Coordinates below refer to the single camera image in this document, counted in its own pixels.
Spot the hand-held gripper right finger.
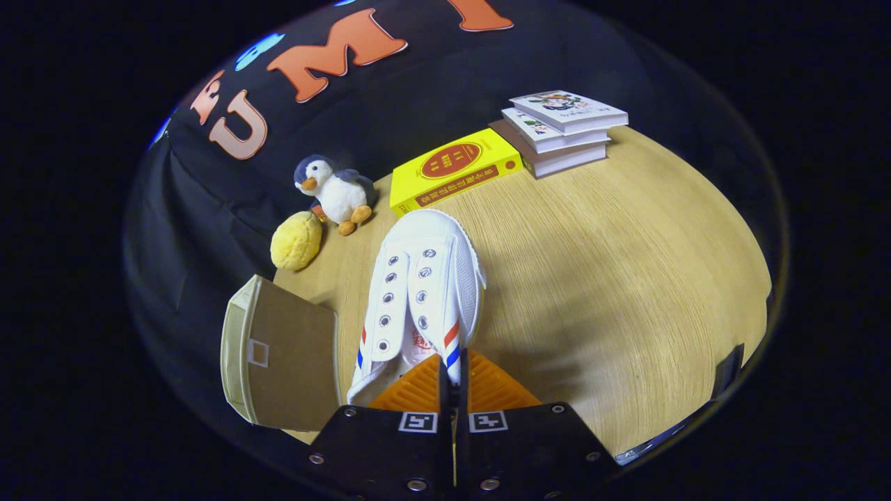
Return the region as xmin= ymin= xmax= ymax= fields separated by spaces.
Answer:
xmin=456 ymin=348 xmax=620 ymax=501

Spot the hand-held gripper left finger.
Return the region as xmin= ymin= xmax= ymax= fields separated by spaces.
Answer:
xmin=306 ymin=351 xmax=453 ymax=501

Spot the white canvas shoe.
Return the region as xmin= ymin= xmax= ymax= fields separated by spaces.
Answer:
xmin=346 ymin=209 xmax=487 ymax=408

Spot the brown fabric storage box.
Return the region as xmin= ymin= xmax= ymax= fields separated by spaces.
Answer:
xmin=221 ymin=274 xmax=342 ymax=432

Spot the yellow plush bun toy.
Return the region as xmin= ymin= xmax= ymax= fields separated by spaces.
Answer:
xmin=270 ymin=212 xmax=324 ymax=272

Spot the yellow book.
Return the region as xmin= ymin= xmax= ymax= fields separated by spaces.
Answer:
xmin=389 ymin=128 xmax=524 ymax=218

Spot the plush penguin toy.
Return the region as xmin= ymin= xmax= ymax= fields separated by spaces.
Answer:
xmin=293 ymin=154 xmax=379 ymax=237

